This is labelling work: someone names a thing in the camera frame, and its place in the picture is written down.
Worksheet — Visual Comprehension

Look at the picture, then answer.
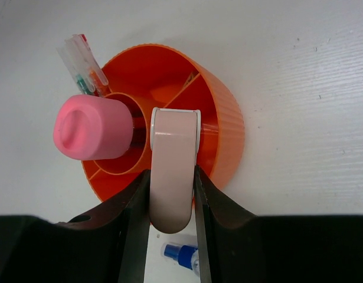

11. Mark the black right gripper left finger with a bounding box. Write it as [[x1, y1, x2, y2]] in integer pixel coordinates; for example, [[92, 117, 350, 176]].
[[0, 170, 150, 282]]

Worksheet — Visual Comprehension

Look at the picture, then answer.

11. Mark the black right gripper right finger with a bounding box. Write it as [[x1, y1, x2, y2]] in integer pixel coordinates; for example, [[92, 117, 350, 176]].
[[194, 167, 363, 282]]

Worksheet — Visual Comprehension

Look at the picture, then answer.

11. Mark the blue cap clear glue bottle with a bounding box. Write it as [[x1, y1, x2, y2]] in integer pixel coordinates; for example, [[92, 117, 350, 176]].
[[162, 243, 200, 277]]

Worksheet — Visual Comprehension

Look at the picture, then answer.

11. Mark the pink cap glue bottle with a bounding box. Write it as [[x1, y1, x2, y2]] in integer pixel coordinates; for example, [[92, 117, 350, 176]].
[[53, 94, 133, 160]]

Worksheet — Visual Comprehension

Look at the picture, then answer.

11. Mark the white pink stapler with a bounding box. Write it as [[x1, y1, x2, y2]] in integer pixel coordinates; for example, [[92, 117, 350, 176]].
[[149, 108, 201, 234]]

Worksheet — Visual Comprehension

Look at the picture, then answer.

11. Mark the red pen refill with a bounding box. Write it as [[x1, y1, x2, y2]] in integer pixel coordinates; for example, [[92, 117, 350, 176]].
[[65, 34, 109, 97], [72, 34, 108, 89]]

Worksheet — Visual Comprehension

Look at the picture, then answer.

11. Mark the green pen refill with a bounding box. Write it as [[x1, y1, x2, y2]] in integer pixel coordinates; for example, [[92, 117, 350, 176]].
[[57, 42, 95, 95]]

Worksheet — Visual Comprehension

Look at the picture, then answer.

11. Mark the orange round divided organizer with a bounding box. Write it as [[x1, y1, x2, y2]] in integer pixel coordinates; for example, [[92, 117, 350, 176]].
[[83, 44, 244, 201]]

